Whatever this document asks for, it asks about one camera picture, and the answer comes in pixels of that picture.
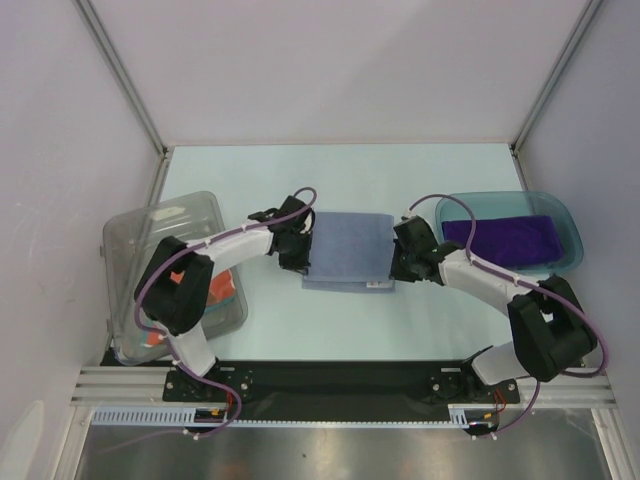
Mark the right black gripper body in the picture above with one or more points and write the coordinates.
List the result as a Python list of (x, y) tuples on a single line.
[(403, 265)]

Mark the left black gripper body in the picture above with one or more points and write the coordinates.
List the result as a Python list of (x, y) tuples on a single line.
[(295, 256)]

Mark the light blue paw towel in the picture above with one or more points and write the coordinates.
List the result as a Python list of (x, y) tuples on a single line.
[(351, 253)]

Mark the orange towel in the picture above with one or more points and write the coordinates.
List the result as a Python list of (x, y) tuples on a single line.
[(221, 292)]

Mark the purple towel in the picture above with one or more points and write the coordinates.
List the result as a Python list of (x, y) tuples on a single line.
[(518, 242)]

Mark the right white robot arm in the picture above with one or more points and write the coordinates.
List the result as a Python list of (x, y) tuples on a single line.
[(548, 327)]

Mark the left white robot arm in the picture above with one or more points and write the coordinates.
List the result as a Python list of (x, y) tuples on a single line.
[(171, 295)]

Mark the teal plastic tray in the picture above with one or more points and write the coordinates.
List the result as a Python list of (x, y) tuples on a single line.
[(453, 223)]

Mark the clear plastic bin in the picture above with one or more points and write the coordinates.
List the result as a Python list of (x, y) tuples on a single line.
[(129, 241)]

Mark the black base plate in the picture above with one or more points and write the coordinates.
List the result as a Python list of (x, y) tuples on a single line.
[(357, 391)]

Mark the white slotted cable duct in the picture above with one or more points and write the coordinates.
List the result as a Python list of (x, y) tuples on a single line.
[(192, 417)]

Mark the aluminium front rail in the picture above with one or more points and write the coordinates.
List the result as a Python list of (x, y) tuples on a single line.
[(140, 386)]

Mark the right aluminium frame post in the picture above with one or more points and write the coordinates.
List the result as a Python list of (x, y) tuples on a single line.
[(585, 21)]

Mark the aluminium frame post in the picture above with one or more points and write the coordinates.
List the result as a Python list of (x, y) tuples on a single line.
[(110, 54), (585, 21)]

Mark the left aluminium frame post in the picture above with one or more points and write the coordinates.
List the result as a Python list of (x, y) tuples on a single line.
[(110, 54)]

